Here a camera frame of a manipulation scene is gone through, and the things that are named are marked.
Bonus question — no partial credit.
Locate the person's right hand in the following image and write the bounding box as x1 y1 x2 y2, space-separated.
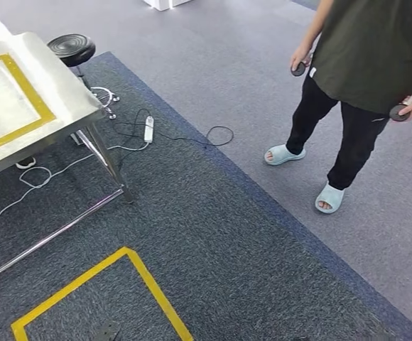
290 41 314 72

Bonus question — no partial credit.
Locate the steel workbench table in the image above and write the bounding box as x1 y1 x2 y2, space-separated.
0 31 136 288

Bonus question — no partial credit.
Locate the person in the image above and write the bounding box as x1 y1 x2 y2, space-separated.
263 0 412 215

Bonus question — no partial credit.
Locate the light blue sandal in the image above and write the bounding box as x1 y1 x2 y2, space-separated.
263 144 307 166
315 182 346 215

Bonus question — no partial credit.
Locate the white box base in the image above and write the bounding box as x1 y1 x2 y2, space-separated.
142 0 192 12

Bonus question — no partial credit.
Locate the white power strip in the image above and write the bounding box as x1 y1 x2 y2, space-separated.
143 115 155 144

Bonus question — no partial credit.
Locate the yellow floor tape square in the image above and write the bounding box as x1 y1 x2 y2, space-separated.
11 246 195 341

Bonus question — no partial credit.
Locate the black round stool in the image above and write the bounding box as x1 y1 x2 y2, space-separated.
47 33 121 121

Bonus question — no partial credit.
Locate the grey floor plate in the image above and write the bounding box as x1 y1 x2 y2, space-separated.
94 320 122 341

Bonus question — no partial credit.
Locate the white round floor device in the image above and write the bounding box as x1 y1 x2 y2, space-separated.
15 156 37 171

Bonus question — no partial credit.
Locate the black floor cable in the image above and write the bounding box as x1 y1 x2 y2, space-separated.
112 108 235 171

